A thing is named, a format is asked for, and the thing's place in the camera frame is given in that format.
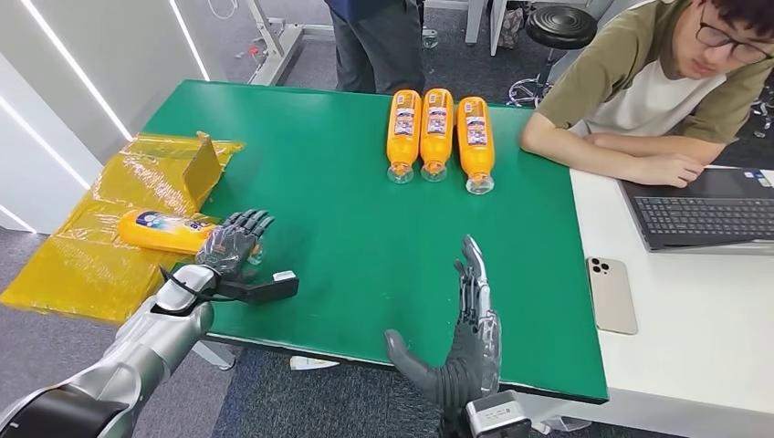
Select chrome chair base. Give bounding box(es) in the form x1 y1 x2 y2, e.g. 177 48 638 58
752 84 774 140

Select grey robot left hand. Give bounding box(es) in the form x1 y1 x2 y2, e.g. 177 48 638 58
195 209 277 286

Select black round stool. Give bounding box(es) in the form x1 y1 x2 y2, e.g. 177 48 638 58
506 5 599 110

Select black eyeglasses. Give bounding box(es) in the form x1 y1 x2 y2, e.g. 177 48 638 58
695 3 774 66

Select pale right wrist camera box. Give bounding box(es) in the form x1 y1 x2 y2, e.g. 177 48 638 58
464 390 534 438

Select dark laptop computer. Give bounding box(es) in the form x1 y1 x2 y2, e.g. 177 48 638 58
617 167 774 256

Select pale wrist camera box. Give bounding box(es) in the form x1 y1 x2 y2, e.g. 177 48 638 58
464 390 534 438
218 270 301 306

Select orange detergent bottle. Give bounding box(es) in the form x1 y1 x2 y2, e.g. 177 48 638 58
118 209 266 267
455 96 497 196
419 88 455 183
385 89 424 185

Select yellow plastic wrapped cardboard box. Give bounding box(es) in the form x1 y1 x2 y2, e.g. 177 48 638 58
0 131 246 325

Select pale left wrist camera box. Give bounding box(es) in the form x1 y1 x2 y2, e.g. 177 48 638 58
218 270 301 306

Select person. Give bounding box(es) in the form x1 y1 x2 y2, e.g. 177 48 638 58
323 0 427 97
520 0 774 189

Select beige smartphone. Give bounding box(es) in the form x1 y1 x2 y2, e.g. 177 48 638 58
585 256 640 338

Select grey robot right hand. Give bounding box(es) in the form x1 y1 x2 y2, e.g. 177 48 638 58
384 235 504 425

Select patterned bag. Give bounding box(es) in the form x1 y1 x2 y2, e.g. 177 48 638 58
496 5 527 50

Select white metal stand frame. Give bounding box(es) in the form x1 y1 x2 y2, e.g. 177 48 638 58
244 0 338 88

